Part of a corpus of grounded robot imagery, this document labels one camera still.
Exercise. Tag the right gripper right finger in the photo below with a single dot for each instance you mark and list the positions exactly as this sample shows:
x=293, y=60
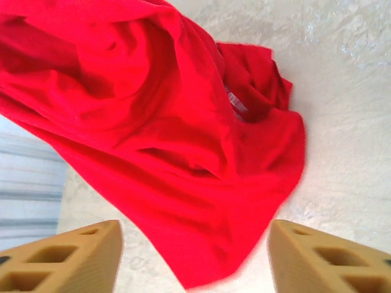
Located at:
x=320, y=262

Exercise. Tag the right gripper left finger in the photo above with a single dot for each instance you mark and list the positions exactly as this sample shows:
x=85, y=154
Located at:
x=76, y=262

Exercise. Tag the red t-shirt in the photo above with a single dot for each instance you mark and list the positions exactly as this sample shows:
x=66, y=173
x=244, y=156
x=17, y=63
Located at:
x=152, y=122

